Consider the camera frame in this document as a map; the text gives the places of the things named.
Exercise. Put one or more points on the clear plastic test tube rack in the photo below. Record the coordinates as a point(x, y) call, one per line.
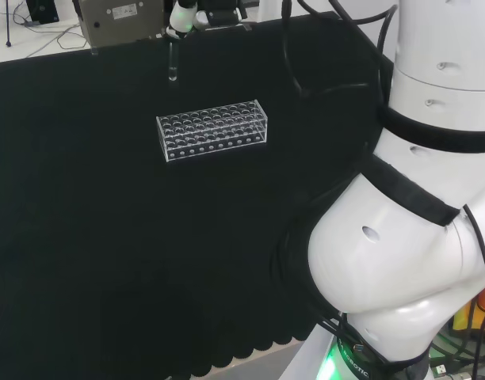
point(211, 130)

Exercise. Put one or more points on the black tripod leg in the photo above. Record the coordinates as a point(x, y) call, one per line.
point(7, 23)

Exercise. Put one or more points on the grey metal equipment box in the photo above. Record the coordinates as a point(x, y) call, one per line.
point(123, 20)

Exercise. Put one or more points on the black bench cloth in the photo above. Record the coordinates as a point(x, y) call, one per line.
point(108, 237)

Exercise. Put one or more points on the black box device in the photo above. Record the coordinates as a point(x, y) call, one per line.
point(42, 10)

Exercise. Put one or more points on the green plug connector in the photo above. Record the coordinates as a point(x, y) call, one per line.
point(441, 369)

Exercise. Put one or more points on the yellow stop button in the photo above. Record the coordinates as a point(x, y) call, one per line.
point(464, 316)

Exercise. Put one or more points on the clear acrylic clip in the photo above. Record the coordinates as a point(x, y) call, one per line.
point(94, 51)

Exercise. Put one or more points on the clear glass test tube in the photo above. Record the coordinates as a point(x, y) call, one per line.
point(172, 63)

